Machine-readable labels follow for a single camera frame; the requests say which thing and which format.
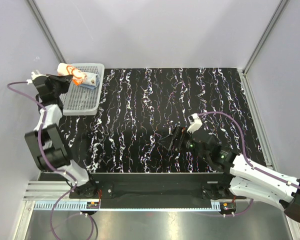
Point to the orange white towel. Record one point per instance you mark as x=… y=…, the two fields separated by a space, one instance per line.
x=78 y=77

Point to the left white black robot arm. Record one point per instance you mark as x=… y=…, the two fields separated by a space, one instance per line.
x=46 y=144

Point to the white perforated plastic basket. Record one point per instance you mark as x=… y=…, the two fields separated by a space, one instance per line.
x=80 y=100

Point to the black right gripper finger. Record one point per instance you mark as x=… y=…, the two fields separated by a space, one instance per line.
x=170 y=142
x=181 y=131

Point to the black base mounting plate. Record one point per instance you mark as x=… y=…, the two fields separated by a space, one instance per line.
x=159 y=183

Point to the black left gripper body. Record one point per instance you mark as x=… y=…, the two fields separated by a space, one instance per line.
x=59 y=88

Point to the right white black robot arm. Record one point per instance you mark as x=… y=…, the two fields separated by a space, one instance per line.
x=240 y=177

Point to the aluminium rail frame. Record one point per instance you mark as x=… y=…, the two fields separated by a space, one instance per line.
x=56 y=195

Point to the blue white bear towel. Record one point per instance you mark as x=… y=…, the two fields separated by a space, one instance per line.
x=91 y=81

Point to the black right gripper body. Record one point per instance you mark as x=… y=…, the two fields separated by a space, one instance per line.
x=187 y=144

